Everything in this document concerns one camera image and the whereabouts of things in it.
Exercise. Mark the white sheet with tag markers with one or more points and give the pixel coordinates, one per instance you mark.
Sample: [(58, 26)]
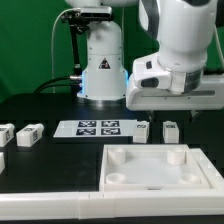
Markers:
[(94, 128)]

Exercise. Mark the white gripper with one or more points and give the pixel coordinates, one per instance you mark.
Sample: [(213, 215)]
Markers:
[(148, 90)]

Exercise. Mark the black camera stand pole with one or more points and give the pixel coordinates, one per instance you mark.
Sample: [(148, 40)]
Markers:
[(76, 61)]

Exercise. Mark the black camera on stand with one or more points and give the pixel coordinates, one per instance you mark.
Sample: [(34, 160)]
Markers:
[(88, 14)]

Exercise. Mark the white square table top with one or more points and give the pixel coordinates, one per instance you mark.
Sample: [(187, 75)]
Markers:
[(150, 167)]

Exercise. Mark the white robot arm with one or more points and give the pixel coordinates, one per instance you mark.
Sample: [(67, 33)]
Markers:
[(173, 78)]

